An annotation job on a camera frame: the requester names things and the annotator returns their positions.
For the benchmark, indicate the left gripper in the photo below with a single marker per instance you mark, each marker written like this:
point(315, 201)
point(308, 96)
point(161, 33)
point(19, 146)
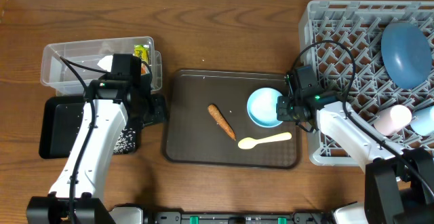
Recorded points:
point(159, 106)

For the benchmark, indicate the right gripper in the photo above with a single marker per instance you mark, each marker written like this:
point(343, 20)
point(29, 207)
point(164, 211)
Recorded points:
point(285, 115)

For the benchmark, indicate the light blue rice bowl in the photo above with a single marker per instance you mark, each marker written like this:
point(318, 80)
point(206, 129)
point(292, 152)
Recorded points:
point(262, 107)

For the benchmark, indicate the cream plastic spoon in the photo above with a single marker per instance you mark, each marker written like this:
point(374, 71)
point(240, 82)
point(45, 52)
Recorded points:
point(250, 143)

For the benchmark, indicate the orange carrot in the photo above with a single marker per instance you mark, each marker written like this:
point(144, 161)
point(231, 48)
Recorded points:
point(220, 120)

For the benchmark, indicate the yellow green snack wrapper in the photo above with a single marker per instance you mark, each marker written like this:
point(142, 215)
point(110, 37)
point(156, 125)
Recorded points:
point(142, 52)

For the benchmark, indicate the white tissue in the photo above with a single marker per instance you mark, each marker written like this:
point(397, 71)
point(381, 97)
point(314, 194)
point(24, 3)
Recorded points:
point(106, 63)

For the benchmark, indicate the pink white cup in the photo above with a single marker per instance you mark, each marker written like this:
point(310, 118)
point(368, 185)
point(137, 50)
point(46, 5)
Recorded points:
point(393, 119)

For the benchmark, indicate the dark blue plate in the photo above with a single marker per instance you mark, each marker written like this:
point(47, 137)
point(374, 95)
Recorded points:
point(406, 54)

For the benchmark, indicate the light blue cup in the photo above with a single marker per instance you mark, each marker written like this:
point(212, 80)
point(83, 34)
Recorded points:
point(422, 123)

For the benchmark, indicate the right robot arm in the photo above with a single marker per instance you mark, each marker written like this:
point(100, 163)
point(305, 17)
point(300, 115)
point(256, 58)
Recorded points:
point(398, 181)

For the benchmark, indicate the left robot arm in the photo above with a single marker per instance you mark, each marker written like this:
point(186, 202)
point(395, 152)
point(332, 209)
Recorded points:
point(120, 98)

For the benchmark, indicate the grey dishwasher rack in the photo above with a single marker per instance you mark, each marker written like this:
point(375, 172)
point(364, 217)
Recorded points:
point(349, 35)

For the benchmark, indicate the brown serving tray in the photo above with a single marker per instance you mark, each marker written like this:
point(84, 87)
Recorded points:
point(193, 136)

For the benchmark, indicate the pile of white rice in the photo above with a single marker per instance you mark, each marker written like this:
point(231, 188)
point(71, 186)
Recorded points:
point(126, 143)

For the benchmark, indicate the black plastic bin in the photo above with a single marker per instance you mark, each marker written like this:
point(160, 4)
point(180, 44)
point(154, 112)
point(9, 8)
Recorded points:
point(61, 123)

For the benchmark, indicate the clear plastic bin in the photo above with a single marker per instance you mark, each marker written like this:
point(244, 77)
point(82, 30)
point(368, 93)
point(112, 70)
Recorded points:
point(55, 74)

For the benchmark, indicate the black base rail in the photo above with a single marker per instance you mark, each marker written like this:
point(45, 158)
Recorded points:
point(237, 218)

